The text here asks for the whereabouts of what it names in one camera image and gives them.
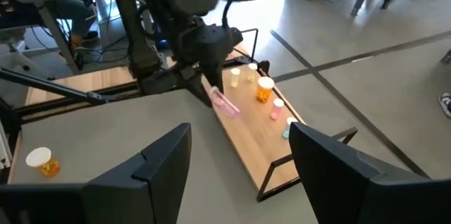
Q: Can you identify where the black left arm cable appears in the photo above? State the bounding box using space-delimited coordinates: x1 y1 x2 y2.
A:
192 0 290 30

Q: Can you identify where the small clear pill bottle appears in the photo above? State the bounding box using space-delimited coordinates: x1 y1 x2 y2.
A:
230 67 242 89
247 63 259 83

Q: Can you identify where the wooden shelf with black frame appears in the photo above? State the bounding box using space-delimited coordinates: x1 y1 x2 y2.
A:
200 28 359 203

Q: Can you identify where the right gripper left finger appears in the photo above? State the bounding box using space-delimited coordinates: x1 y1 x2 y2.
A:
0 122 193 224

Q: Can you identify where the black aluminium rig frame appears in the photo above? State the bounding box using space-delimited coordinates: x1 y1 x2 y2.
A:
0 65 272 186

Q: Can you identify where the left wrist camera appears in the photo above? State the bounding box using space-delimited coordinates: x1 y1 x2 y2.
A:
220 26 245 56

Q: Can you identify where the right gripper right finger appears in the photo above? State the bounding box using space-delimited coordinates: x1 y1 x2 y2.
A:
288 121 451 224

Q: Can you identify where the grey table mat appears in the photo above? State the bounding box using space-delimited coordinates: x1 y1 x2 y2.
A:
6 88 320 224

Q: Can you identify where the pink pill bottle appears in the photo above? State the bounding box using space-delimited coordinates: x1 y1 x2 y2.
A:
270 98 285 121
207 85 241 119

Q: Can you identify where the wide orange pill bottle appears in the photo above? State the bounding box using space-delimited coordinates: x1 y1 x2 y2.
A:
25 146 61 178

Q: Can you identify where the person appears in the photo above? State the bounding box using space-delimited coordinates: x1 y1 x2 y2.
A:
52 0 101 47

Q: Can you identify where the person's foot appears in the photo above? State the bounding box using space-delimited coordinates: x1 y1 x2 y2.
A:
438 92 451 119

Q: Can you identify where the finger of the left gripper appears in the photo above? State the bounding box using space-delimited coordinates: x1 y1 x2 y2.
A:
185 73 213 108
202 61 226 93

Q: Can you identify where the blue pill bottle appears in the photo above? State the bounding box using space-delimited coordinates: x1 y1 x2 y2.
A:
280 116 299 140

